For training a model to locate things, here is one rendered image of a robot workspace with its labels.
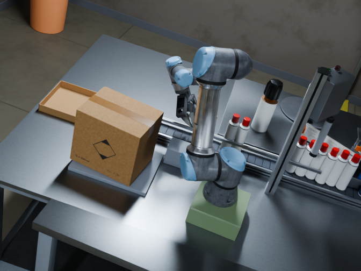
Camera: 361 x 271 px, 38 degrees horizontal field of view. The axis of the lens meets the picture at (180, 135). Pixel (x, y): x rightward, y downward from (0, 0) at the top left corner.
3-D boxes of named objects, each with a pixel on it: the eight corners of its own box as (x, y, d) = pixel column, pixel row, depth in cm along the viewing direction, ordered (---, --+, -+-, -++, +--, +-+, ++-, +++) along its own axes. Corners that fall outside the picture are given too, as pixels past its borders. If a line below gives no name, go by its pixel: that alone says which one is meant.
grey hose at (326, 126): (316, 154, 239) (334, 116, 227) (316, 158, 236) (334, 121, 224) (309, 151, 239) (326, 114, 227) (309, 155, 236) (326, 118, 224)
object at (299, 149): (294, 168, 260) (309, 136, 248) (294, 175, 255) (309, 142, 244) (284, 165, 260) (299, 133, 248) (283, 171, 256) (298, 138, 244)
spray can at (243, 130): (240, 150, 261) (253, 117, 249) (239, 156, 257) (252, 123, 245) (230, 147, 262) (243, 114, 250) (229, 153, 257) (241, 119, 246)
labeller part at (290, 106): (331, 108, 317) (331, 106, 317) (331, 135, 292) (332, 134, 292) (282, 92, 319) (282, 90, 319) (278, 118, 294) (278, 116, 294)
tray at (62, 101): (113, 104, 277) (114, 98, 275) (95, 130, 256) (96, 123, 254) (60, 86, 279) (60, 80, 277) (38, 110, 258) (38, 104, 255)
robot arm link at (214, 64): (219, 186, 210) (241, 51, 193) (183, 186, 206) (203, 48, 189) (209, 174, 221) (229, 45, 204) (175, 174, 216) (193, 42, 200)
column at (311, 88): (274, 190, 251) (328, 70, 212) (273, 195, 247) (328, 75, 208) (265, 186, 251) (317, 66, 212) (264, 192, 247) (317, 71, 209)
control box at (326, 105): (338, 113, 230) (356, 77, 219) (316, 122, 219) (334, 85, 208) (320, 101, 235) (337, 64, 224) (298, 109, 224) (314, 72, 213)
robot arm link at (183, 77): (202, 72, 232) (195, 65, 241) (178, 70, 228) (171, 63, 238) (199, 89, 234) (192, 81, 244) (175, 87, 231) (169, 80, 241)
